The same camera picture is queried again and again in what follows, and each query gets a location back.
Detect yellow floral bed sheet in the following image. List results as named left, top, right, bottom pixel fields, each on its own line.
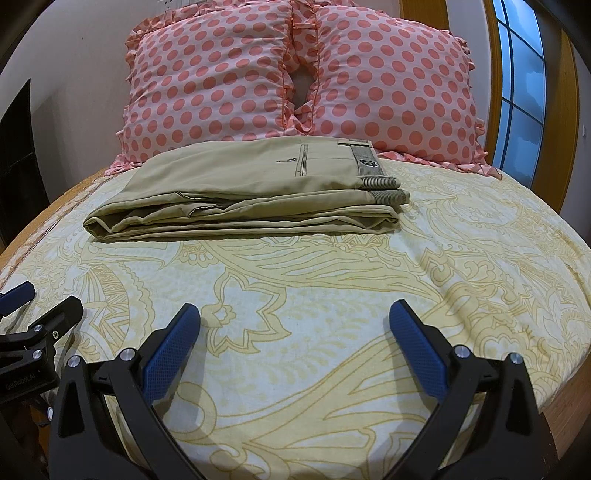
left=0, top=152, right=591, bottom=480

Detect wooden framed window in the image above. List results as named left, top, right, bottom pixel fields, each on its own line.
left=482, top=0, right=583, bottom=195

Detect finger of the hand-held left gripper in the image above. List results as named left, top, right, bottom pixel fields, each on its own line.
left=0, top=281, right=36, bottom=318
left=0, top=296, right=84, bottom=365

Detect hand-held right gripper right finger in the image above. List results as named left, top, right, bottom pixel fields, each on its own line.
left=389, top=299, right=559, bottom=480

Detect pink polka dot pillow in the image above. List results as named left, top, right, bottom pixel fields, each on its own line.
left=104, top=0, right=319, bottom=178
left=281, top=4, right=503, bottom=181

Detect khaki pants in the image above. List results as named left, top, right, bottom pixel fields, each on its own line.
left=83, top=137, right=411, bottom=243

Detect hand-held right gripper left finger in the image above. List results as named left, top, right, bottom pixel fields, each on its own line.
left=48, top=303, right=207, bottom=480

